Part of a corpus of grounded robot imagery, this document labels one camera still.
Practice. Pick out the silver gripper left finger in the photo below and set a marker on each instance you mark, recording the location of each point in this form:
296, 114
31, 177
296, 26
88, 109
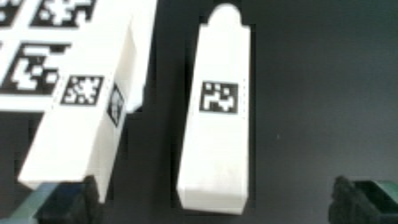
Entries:
63, 203

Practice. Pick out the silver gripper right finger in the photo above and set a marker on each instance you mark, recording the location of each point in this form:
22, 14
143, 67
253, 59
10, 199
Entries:
365, 202

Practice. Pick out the white desk leg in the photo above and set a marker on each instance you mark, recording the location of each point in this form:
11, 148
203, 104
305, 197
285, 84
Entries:
214, 167
77, 138

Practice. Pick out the white marker tag plate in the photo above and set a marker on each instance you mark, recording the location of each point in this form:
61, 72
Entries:
42, 25

